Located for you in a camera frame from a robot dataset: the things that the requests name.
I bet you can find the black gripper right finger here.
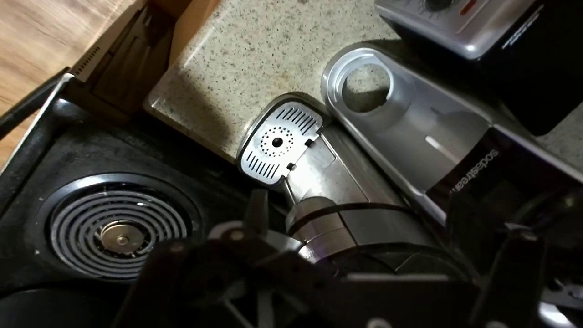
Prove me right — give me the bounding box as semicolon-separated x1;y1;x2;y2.
469;224;548;328

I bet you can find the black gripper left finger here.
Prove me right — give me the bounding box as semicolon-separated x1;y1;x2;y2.
111;238;205;328

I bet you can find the silver black coffee machine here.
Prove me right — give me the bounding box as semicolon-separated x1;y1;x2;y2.
236;98;480;287

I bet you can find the tall silver beverage machine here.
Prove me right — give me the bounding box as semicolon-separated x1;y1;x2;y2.
320;45;583;233

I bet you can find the grey coil burner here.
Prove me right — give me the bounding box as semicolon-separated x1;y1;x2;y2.
38;173;203;284

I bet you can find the black electric stove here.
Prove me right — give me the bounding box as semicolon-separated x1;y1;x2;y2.
0;65;262;328

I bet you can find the wooden base cabinet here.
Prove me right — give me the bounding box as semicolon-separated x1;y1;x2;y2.
70;0;223;120

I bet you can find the silver black toaster oven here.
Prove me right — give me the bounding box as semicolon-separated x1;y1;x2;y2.
371;0;583;138

